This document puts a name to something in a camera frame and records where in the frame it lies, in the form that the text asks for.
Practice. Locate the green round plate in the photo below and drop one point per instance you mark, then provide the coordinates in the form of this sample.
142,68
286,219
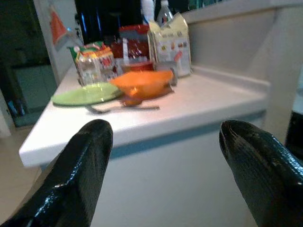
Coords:
87,94

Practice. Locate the grey metal can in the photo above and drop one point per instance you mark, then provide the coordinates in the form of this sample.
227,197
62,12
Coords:
169,67

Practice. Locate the black glossy appliance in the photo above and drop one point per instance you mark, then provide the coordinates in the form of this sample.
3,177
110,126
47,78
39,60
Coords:
109,19

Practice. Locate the colourful red green food package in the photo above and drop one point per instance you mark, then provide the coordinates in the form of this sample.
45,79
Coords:
94,61

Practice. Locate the red lidded jar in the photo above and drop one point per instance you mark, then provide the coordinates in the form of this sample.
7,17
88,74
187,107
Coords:
139,66

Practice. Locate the teal cabinet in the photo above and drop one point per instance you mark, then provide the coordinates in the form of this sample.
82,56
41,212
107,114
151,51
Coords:
35,89

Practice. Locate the orange and white wall poster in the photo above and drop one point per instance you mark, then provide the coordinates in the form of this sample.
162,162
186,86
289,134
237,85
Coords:
58,28

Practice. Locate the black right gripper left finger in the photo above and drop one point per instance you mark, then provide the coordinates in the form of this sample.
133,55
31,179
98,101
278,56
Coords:
78,170

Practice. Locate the clear plastic bottle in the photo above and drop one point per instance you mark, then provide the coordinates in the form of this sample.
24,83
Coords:
165,13

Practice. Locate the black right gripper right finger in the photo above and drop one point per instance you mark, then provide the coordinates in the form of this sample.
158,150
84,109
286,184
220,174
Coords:
260,170

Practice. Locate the cream paper food bag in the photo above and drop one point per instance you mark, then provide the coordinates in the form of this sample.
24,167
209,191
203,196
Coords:
170,47

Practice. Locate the orange plastic bowl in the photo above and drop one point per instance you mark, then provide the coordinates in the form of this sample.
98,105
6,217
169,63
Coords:
142,84

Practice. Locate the white plastic bottle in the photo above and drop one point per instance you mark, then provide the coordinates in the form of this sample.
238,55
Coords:
147,10

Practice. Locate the red transparent container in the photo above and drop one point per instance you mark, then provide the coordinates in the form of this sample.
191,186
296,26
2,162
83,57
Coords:
135,40

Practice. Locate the metal fork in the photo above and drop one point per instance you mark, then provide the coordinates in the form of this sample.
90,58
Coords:
99,110

